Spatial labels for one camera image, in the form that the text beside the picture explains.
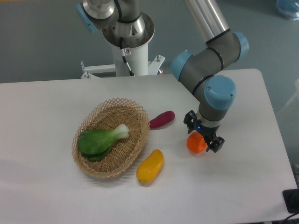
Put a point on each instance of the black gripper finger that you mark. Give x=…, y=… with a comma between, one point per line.
x=214, y=144
x=191, y=121

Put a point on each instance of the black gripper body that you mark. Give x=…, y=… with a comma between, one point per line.
x=207, y=128

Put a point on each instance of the orange fruit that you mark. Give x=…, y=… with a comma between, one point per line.
x=196, y=143

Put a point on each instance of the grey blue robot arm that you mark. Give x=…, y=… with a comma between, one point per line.
x=199, y=73

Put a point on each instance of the purple sweet potato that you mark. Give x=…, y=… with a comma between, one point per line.
x=162, y=120

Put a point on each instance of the yellow mango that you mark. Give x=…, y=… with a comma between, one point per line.
x=150, y=167

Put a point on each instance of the woven wicker basket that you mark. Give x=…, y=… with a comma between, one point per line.
x=108, y=115

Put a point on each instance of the black device at table edge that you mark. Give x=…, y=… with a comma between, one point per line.
x=291, y=199

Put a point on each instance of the green bok choy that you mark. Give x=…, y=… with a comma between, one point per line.
x=95, y=144

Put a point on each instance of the blue object top right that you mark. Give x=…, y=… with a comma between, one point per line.
x=289, y=9

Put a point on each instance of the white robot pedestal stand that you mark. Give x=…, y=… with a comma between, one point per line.
x=130, y=48

